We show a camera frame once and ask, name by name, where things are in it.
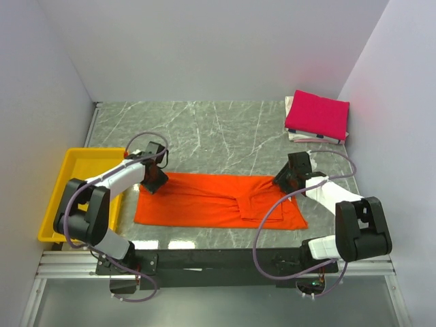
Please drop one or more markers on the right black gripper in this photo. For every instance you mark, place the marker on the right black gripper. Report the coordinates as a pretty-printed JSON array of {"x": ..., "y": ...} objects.
[{"x": 280, "y": 178}]

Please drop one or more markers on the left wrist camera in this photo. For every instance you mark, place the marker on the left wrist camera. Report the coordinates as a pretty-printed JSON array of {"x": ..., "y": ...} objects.
[{"x": 156, "y": 149}]

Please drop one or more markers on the orange t shirt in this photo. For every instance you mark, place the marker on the orange t shirt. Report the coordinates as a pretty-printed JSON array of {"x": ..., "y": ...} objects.
[{"x": 218, "y": 201}]

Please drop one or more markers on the aluminium frame rail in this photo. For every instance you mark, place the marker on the aluminium frame rail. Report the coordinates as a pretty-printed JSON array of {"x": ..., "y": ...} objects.
[{"x": 82, "y": 265}]

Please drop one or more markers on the yellow plastic tray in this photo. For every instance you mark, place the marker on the yellow plastic tray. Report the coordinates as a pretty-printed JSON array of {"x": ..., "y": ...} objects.
[{"x": 81, "y": 163}]

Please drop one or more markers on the folded magenta t shirt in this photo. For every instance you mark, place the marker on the folded magenta t shirt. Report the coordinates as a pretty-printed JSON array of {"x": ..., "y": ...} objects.
[{"x": 321, "y": 117}]

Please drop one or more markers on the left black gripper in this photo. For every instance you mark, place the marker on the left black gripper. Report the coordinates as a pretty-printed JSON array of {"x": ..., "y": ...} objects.
[{"x": 152, "y": 187}]

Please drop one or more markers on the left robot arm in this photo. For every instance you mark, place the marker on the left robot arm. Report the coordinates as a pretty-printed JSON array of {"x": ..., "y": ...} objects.
[{"x": 84, "y": 209}]

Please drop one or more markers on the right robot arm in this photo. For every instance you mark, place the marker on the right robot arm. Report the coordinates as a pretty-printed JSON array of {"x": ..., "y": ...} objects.
[{"x": 360, "y": 227}]

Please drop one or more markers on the black base beam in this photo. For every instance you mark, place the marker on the black base beam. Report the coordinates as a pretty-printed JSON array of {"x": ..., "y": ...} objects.
[{"x": 222, "y": 267}]

